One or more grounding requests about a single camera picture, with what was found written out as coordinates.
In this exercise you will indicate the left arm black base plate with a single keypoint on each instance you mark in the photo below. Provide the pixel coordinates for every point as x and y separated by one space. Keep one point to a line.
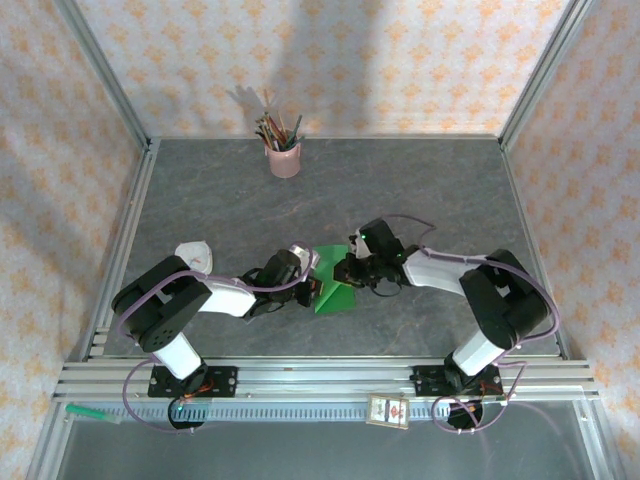
225 382

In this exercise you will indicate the green marker pen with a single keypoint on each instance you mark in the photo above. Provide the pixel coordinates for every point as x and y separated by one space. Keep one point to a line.
85 411

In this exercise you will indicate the aluminium frame post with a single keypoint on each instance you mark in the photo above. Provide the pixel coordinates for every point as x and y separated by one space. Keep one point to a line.
545 70
100 70

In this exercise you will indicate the pink pencil cup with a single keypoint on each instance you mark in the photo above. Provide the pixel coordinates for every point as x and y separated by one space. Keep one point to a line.
285 162

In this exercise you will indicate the playing card box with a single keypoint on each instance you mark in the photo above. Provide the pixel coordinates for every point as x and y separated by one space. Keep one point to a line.
387 411

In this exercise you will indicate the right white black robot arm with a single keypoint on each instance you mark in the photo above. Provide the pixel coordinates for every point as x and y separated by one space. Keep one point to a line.
435 270

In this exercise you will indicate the wide aluminium mounting rail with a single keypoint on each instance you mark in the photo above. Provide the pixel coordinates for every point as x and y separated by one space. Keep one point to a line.
325 380

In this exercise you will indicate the brown coloured pencil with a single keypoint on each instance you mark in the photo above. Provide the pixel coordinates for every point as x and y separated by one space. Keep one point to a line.
281 122

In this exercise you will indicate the white round object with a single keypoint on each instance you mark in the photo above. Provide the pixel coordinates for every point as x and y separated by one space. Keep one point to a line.
195 255

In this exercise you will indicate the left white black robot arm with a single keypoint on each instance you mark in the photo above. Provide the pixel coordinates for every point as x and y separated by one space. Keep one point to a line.
225 300

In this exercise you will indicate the dark green coloured pencil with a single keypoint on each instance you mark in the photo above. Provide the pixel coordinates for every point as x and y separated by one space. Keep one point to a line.
297 126

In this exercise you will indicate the aluminium side rail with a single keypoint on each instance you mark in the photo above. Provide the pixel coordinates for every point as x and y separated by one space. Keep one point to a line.
535 250
125 220

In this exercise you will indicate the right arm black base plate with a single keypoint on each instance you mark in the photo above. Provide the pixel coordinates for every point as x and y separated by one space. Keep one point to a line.
425 382

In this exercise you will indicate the green paper sheet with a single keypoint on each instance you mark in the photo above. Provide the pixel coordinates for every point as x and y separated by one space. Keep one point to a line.
337 300

